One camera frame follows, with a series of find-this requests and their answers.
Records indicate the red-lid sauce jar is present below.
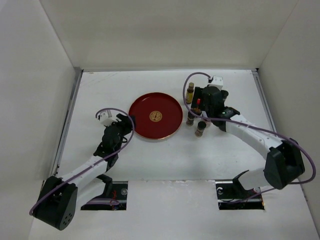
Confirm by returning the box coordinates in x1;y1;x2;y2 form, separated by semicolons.
191;98;202;116

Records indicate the tall amber gold-cap bottle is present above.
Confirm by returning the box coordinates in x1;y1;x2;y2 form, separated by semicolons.
185;82;195;105

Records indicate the black-cap spice bottle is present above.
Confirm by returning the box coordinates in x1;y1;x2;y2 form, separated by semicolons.
186;111;196;127
194;121;207;137

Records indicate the black-cap spice bottle front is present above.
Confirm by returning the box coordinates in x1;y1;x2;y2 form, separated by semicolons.
194;121;207;137

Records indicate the small black-cap dark bottle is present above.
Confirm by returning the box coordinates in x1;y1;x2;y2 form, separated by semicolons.
221;90;229;102

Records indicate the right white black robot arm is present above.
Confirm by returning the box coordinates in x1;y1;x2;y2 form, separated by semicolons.
191;85;305;198

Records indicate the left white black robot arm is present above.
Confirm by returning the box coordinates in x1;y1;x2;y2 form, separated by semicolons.
29;111;137;231

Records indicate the round red lacquer tray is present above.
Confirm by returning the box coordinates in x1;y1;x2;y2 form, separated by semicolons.
128;92;183;140

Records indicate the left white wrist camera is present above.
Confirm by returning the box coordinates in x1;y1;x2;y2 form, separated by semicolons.
98;111;116;127

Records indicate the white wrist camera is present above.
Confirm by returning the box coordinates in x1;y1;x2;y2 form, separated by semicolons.
98;111;116;127
207;76;224;91

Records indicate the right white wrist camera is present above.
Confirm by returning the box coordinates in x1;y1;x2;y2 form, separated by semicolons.
207;76;224;91

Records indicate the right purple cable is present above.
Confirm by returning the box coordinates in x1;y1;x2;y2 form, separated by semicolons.
183;71;316;185

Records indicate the purple cable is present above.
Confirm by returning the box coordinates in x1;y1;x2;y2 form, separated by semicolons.
183;71;316;185
29;107;136;216

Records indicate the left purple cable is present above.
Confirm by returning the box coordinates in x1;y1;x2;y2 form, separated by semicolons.
29;107;136;216

